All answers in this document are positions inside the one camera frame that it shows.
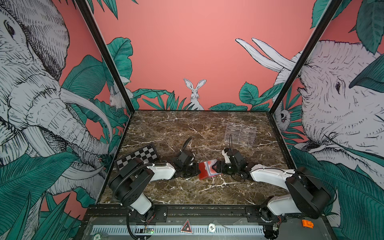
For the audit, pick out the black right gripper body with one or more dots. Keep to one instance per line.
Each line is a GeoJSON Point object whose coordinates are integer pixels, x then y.
{"type": "Point", "coordinates": [228, 169]}

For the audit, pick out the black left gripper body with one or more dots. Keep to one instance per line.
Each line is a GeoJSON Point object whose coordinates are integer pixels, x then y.
{"type": "Point", "coordinates": [190, 171]}

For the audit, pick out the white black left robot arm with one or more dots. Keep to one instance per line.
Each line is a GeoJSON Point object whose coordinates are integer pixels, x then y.
{"type": "Point", "coordinates": [129, 184]}

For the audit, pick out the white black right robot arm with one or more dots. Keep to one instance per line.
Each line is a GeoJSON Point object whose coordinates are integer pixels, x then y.
{"type": "Point", "coordinates": [307, 195]}

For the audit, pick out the clear acrylic compartment organizer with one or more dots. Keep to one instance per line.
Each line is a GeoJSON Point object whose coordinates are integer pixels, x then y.
{"type": "Point", "coordinates": [242, 135]}

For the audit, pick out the black white checkerboard calibration board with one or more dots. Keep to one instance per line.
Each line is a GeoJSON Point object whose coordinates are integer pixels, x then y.
{"type": "Point", "coordinates": [148, 154]}

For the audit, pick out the red warning triangle sticker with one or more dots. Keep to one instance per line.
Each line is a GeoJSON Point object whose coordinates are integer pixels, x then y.
{"type": "Point", "coordinates": [186, 228]}

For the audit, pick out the round white sticker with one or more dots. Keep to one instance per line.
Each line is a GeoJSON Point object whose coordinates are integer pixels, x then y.
{"type": "Point", "coordinates": [212, 228]}

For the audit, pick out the orange small connector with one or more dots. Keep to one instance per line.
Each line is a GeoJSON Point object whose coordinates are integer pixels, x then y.
{"type": "Point", "coordinates": [307, 224]}

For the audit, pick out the white ventilation grille strip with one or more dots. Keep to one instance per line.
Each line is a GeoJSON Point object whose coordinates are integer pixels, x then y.
{"type": "Point", "coordinates": [168, 230]}

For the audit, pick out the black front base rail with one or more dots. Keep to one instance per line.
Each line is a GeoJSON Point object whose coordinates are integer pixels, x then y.
{"type": "Point", "coordinates": [164, 212]}

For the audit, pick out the black right corner frame post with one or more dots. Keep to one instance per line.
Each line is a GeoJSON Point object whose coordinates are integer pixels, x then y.
{"type": "Point", "coordinates": [324, 21]}

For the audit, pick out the black corner frame post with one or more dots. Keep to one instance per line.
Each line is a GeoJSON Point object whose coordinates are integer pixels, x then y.
{"type": "Point", "coordinates": [324, 21]}
{"type": "Point", "coordinates": [97, 36]}

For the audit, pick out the black left corner frame post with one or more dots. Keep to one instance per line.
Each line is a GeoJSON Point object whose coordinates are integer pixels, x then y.
{"type": "Point", "coordinates": [97, 36]}

